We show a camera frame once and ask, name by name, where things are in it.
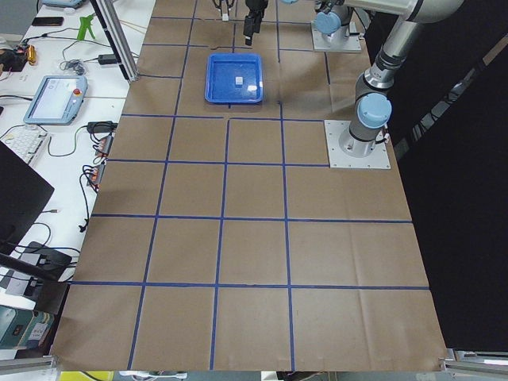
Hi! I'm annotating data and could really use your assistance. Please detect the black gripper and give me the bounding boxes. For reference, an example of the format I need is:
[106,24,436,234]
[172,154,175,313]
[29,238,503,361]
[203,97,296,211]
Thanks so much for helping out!
[212,0,236,16]
[243,0,268,45]

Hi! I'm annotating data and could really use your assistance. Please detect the blue plastic tray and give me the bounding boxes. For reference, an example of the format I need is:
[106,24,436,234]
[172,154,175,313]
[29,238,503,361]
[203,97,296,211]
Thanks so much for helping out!
[204,53,264,104]

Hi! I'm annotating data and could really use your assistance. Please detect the wooden chopsticks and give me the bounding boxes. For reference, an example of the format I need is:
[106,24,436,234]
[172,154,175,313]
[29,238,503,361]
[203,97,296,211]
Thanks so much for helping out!
[120,20,148,33]

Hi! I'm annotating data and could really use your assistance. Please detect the black power adapter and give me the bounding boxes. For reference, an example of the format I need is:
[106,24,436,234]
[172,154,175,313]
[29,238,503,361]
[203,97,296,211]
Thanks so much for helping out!
[97,54,117,66]

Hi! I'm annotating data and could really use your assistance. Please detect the black smartphone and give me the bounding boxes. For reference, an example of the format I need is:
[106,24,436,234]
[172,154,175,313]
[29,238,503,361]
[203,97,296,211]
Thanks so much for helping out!
[31,17,64,27]

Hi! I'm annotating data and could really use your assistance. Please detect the black usb hub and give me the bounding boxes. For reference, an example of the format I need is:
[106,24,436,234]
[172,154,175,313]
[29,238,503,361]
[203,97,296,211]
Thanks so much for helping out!
[94,135,114,157]

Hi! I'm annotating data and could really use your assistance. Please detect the blue teach pendant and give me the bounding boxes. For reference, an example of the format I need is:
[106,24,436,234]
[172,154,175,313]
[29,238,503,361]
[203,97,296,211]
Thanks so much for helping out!
[23,75,88,125]

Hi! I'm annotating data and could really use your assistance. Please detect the brown paper table cover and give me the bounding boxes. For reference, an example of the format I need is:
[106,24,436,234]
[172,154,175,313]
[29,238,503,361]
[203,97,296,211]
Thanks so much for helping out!
[52,1,445,371]

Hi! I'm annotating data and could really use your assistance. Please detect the white keyboard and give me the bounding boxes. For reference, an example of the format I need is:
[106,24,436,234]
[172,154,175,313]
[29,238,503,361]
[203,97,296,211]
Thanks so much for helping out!
[1,125,49,167]

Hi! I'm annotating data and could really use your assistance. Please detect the black monitor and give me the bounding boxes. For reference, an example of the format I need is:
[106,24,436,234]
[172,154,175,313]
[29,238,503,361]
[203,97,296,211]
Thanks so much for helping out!
[0,143,54,255]

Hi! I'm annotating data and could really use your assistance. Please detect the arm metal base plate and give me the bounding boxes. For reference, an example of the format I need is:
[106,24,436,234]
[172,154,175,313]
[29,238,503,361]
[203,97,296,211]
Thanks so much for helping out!
[324,120,391,170]
[311,21,362,53]

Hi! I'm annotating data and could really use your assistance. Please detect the aluminium frame post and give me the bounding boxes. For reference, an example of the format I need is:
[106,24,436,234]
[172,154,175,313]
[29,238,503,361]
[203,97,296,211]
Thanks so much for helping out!
[90,0,139,83]

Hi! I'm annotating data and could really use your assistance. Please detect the green handled reach grabber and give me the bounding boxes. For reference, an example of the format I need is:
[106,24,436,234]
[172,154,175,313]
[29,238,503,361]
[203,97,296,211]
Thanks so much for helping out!
[76,13,96,41]

